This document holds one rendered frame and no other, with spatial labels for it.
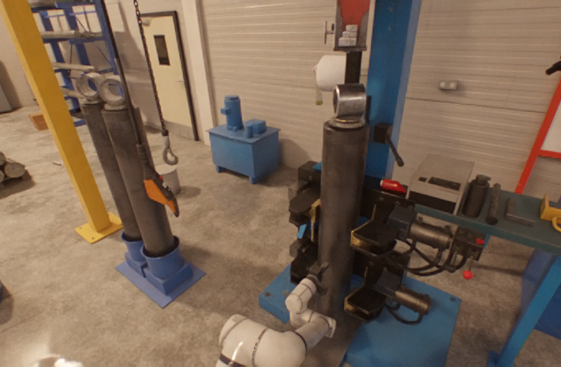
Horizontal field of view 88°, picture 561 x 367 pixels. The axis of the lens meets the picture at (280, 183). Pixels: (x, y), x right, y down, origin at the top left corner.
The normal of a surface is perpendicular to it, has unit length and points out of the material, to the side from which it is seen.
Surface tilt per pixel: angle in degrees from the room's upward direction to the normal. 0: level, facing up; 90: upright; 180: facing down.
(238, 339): 32
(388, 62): 90
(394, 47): 90
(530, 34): 90
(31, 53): 90
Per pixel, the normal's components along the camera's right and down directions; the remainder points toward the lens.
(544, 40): -0.60, 0.40
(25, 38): 0.80, 0.26
